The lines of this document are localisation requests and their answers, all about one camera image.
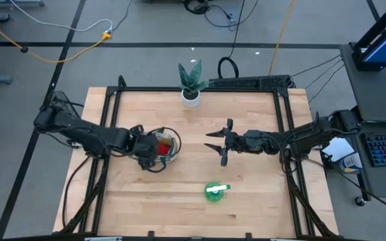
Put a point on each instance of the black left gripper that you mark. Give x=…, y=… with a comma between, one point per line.
x=146, y=149

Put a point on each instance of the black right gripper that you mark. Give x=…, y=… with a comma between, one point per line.
x=236, y=140

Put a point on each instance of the red black gardening glove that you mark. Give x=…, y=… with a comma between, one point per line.
x=163, y=149

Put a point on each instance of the beige green gardening bag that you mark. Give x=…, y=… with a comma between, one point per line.
x=173, y=144

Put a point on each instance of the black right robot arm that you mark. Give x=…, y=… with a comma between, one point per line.
x=307, y=137

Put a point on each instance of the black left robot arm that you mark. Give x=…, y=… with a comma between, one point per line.
x=85, y=135

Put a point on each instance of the snake plant in white pot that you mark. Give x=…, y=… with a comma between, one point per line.
x=190, y=98

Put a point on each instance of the green plastic spray bottle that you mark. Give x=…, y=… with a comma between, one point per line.
x=213, y=195

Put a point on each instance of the black perforated power box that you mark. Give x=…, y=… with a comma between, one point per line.
x=246, y=82

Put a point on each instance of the white paper sheet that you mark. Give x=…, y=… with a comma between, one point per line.
x=338, y=149

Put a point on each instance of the white blue yellow tub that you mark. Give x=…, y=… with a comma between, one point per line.
x=350, y=162

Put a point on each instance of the grey monitor desk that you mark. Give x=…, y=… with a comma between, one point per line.
x=374, y=97

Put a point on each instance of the grey cart base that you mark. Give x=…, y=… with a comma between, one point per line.
x=12, y=3

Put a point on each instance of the black aluminium rig frame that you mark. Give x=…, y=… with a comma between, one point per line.
x=146, y=89

